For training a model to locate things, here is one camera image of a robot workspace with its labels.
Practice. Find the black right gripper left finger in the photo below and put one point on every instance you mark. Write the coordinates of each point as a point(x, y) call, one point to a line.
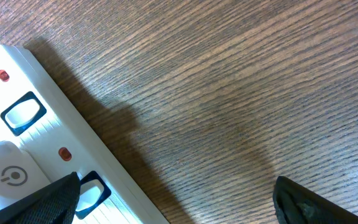
point(55, 203)

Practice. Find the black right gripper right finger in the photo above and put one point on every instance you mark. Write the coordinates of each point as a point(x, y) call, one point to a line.
point(295, 204)

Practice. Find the white power strip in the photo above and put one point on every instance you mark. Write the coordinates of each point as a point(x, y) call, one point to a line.
point(40, 120)

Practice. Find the white charger adapter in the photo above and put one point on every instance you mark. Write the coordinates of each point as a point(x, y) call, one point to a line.
point(20, 176)

